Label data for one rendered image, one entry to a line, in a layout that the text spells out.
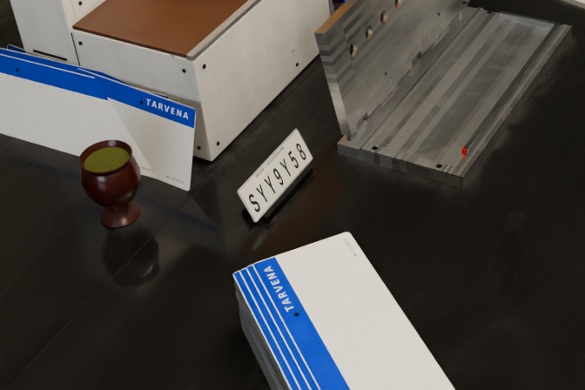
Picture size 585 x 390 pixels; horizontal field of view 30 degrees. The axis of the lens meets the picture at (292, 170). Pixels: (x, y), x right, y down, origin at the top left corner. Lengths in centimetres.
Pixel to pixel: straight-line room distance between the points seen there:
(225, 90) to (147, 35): 14
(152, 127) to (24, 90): 26
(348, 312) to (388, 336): 6
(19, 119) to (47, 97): 7
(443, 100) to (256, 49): 30
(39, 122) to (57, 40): 14
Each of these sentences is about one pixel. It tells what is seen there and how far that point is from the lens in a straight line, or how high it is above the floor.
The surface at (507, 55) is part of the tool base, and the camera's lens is 183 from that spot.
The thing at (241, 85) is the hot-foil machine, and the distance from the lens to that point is 168.
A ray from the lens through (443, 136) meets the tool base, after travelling 165.
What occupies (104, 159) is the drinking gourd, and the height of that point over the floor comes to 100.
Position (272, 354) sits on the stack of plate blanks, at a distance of 126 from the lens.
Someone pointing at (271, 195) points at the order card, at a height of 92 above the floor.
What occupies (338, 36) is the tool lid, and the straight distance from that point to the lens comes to 157.
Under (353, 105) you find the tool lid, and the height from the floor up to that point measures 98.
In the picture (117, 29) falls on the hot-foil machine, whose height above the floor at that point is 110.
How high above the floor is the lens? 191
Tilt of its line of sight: 38 degrees down
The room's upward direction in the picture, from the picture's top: 7 degrees counter-clockwise
